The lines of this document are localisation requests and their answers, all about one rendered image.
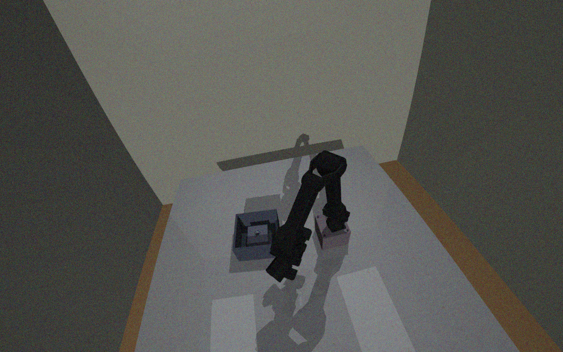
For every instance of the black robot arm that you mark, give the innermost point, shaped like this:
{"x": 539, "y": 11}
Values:
{"x": 287, "y": 242}

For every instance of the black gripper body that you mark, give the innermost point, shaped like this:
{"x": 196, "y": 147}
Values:
{"x": 292, "y": 272}

